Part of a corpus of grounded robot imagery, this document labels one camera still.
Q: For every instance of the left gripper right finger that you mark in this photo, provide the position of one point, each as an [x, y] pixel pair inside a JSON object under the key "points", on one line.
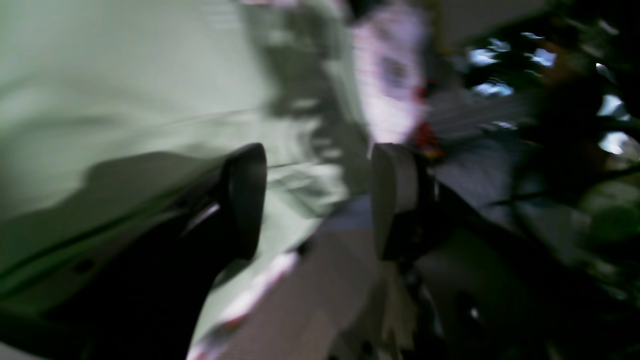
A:
{"points": [[484, 293]]}

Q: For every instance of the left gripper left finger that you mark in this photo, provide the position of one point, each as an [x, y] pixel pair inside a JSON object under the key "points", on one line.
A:
{"points": [[131, 284]]}

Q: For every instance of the light green T-shirt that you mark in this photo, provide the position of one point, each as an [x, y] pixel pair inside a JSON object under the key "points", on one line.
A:
{"points": [[84, 82]]}

